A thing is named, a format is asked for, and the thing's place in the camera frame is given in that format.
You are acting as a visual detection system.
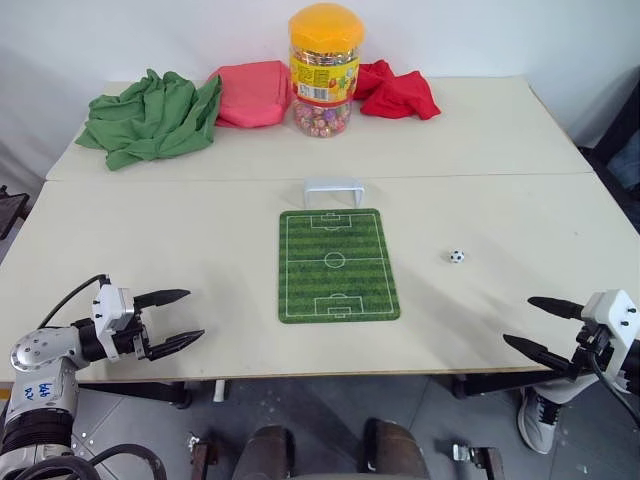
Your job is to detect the metal bracket with dark post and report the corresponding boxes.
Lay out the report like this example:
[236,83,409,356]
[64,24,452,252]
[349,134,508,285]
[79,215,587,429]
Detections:
[185,431,220,480]
[433,438,505,480]

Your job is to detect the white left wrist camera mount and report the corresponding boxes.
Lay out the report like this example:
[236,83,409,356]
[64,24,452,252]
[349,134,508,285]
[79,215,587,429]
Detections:
[91,284,137,337]

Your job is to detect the thick black cable loop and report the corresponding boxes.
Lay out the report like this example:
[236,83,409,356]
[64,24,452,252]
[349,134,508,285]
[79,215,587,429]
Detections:
[29,443,169,480]

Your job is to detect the crumpled green cloth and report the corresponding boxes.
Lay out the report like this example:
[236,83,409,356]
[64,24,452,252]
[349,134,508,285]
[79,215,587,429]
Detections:
[74,68,224,173]

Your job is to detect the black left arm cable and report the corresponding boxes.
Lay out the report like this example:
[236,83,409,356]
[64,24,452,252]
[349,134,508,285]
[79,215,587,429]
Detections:
[36,273,110,331]

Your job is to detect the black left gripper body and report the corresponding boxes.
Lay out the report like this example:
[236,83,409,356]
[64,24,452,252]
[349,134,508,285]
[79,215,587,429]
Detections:
[109,298,152,363]

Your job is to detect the green soccer field mat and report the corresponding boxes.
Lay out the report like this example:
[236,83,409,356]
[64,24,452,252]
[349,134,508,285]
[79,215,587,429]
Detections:
[277,207,402,325]

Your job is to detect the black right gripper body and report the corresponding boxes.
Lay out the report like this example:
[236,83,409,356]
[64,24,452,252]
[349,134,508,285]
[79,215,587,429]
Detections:
[566,323,613,382]

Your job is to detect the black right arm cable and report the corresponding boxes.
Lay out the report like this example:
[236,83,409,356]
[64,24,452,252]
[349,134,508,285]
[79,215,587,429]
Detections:
[588,349,640,434]

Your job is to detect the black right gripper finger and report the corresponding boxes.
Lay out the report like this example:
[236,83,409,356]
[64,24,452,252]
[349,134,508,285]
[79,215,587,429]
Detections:
[502,333,574,374]
[527,295,586,323]

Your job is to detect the dark rounded shape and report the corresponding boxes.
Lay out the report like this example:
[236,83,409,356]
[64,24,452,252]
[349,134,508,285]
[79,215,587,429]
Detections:
[238,424,297,480]
[360,418,432,480]

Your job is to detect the folded pink cloth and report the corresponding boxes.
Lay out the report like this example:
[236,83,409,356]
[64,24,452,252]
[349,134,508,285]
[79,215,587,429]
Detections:
[207,59,294,129]

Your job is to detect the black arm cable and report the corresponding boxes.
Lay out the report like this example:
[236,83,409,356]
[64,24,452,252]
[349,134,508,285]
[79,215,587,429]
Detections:
[588,349,640,434]
[36,273,110,331]

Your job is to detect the crumpled red cloth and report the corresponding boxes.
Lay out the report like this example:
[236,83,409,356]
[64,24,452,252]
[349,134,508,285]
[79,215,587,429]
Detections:
[353,59,442,121]

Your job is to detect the small white goal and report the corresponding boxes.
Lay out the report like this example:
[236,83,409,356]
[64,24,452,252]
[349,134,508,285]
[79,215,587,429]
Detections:
[302,175,366,209]

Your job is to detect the black table frame bar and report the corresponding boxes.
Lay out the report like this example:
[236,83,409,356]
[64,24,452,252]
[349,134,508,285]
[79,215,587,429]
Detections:
[79,379,195,410]
[451,368,554,400]

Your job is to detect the black stand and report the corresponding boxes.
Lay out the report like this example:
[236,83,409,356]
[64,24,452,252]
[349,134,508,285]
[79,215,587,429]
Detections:
[0,184,31,241]

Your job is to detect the light grey trouser leg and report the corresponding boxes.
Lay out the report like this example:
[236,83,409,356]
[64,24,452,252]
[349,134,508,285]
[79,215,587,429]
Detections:
[528,377,599,407]

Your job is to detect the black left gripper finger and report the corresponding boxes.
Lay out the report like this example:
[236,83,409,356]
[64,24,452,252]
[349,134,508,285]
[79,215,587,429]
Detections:
[133,288,193,310]
[148,328,207,363]

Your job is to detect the white sneaker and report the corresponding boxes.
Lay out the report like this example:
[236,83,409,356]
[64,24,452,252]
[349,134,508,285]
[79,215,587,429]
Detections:
[516,386,562,455]

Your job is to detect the candy jar with yellow lid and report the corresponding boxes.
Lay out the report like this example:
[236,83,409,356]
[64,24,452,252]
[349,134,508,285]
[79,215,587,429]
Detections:
[287,2,367,140]

